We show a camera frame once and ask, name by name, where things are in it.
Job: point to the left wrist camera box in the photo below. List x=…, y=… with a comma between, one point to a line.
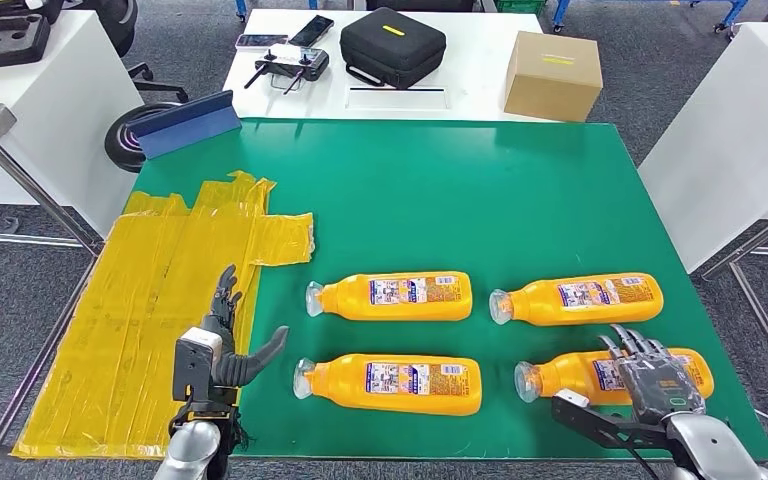
x=192, y=364

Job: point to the blue tablet case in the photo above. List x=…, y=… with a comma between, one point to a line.
x=185, y=130

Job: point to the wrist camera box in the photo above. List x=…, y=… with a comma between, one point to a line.
x=192, y=364
x=596, y=424

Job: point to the brown cardboard box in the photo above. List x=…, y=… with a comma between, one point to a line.
x=553, y=78

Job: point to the black foam tray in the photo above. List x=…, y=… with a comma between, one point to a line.
x=3, y=44
x=20, y=8

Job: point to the black round stool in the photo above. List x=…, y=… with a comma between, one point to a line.
x=118, y=144

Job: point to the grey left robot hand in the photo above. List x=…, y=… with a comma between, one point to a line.
x=232, y=371

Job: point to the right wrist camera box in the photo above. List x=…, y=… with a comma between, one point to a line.
x=596, y=424

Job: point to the green plastic crate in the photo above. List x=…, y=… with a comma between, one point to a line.
x=520, y=4

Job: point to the plain white table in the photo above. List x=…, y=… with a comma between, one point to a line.
x=728, y=132

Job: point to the black smartphone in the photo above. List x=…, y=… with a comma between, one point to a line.
x=311, y=30

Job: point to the steel frame legs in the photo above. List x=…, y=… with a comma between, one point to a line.
x=765, y=328

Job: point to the yellow plastic sheet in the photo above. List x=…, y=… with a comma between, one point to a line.
x=126, y=318

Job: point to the orange detergent bottle clear cap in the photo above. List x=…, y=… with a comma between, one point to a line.
x=344, y=391
x=563, y=384
x=543, y=311
x=357, y=301

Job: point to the black office chair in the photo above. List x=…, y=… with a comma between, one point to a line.
x=116, y=20

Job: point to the black drone remote controller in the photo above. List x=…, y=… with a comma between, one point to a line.
x=291, y=64

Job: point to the pale smartphone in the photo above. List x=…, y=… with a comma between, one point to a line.
x=261, y=41

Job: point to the metal table leg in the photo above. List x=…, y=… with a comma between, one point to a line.
x=43, y=348

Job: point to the black zip carrying case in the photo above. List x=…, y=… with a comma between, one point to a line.
x=390, y=48

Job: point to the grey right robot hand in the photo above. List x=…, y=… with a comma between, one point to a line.
x=659, y=387

